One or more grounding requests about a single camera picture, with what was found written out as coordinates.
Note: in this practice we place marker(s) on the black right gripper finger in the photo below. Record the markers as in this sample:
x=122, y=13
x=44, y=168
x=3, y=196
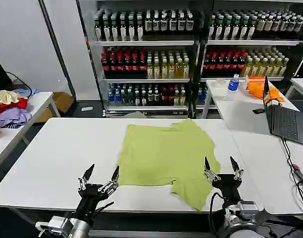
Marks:
x=237, y=172
x=209, y=173

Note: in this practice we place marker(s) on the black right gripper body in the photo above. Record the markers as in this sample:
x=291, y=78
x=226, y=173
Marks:
x=227, y=184

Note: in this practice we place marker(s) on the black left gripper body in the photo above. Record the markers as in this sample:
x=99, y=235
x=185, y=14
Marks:
x=90, y=193

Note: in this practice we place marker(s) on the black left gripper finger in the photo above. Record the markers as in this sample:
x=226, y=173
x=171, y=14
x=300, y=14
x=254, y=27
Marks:
x=112, y=183
x=86, y=176

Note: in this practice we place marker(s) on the lime green shirt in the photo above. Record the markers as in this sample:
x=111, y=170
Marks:
x=164, y=156

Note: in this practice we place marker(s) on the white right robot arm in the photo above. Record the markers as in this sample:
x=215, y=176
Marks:
x=243, y=213

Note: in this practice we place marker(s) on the white table with bottle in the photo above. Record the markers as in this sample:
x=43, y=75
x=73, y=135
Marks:
x=235, y=111

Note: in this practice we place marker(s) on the red and black plug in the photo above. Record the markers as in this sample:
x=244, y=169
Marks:
x=301, y=174

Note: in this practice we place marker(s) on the small black device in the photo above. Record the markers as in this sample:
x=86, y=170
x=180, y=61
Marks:
x=258, y=111

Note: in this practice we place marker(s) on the small white flat object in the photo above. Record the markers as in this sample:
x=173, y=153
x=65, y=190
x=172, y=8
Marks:
x=87, y=108

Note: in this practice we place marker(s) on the dark grey open laptop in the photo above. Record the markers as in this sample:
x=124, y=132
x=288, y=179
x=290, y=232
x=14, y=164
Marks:
x=286, y=121

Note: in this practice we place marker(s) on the grey chair back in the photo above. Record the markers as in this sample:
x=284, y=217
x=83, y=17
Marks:
x=135, y=115

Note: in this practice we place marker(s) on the brown cardboard box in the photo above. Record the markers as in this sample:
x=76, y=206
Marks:
x=60, y=101

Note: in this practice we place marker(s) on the clear blue-label water bottle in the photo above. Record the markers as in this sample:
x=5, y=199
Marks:
x=232, y=88

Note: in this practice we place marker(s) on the orange cloth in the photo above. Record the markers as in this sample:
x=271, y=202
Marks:
x=258, y=89

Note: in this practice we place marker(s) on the white table with clothes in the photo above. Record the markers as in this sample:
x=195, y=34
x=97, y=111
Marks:
x=40, y=101

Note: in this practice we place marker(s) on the white tape roll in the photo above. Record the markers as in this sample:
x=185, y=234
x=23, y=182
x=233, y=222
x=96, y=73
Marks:
x=219, y=82

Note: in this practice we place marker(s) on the purple cloth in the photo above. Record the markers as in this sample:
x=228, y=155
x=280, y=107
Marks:
x=13, y=116

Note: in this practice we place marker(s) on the light blue cloth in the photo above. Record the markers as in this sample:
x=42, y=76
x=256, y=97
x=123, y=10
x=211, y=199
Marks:
x=26, y=92

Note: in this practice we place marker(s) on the red cloth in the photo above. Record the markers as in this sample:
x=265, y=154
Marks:
x=8, y=105

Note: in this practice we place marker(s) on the white corner table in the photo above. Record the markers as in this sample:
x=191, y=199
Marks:
x=300, y=85

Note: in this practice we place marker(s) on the beige cloth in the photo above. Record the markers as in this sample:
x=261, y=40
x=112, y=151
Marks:
x=5, y=96

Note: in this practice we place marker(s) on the bottle shelf with white boards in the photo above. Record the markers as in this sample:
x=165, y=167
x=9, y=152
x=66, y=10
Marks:
x=146, y=62
x=250, y=49

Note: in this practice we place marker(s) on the black slanted pole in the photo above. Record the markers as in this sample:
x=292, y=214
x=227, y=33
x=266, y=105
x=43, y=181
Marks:
x=58, y=52

